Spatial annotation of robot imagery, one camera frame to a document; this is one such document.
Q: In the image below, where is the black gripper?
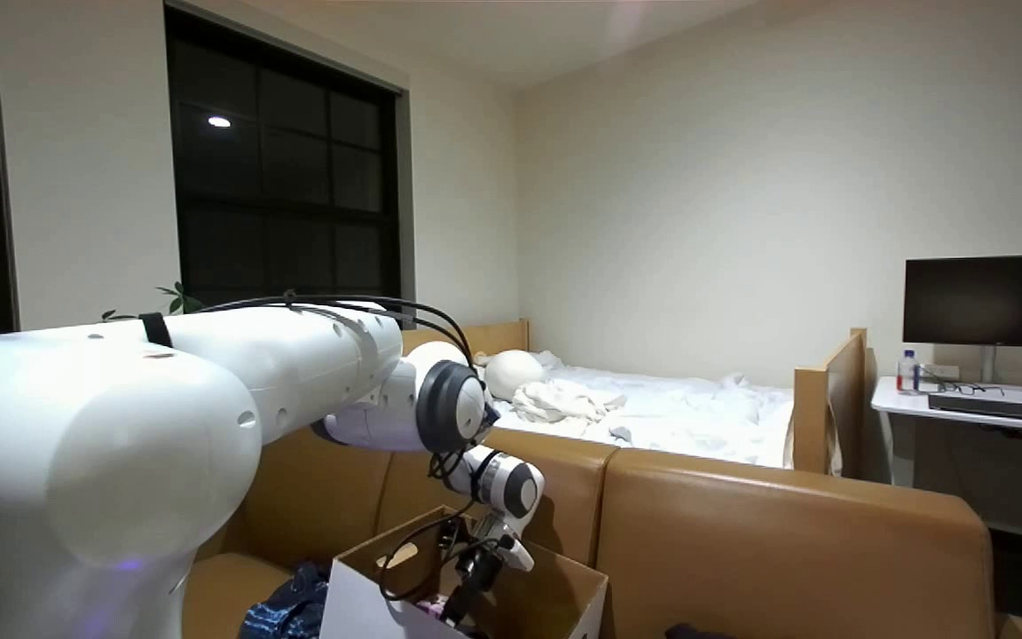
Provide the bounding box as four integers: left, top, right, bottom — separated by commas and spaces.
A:
434, 518, 519, 629

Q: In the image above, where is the white cardboard box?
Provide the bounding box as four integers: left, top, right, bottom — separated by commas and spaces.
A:
316, 505, 613, 639

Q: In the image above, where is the dark blue cloth bundle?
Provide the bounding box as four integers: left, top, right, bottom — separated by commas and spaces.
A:
238, 560, 332, 639

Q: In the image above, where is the cream crumpled cloth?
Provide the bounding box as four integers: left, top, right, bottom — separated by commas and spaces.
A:
508, 378, 627, 427

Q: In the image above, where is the round white pillow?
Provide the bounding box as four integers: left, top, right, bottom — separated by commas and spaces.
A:
483, 348, 548, 401

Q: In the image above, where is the black cloth pile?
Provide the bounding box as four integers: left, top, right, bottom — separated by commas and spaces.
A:
662, 621, 742, 639

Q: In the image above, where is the tan leather sofa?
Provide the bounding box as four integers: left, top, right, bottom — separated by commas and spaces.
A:
176, 420, 1022, 639

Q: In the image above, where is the green potted plant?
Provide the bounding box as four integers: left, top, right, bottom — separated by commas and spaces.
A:
101, 279, 206, 322

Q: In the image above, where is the large dark window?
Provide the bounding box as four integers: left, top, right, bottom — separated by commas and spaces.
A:
164, 5, 409, 313

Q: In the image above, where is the white desk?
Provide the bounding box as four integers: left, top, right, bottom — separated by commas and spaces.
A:
871, 373, 1022, 550

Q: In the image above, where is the black keyboard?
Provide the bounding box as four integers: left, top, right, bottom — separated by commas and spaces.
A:
927, 390, 1022, 427

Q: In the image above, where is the black computer monitor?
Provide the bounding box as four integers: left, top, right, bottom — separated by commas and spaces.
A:
901, 251, 1022, 382

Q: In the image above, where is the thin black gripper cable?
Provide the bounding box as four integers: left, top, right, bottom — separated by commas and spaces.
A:
374, 441, 504, 607

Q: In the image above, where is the wooden bed frame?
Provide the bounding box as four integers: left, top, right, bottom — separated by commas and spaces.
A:
461, 316, 894, 484

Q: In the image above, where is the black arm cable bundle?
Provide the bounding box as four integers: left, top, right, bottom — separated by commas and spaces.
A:
136, 290, 480, 369

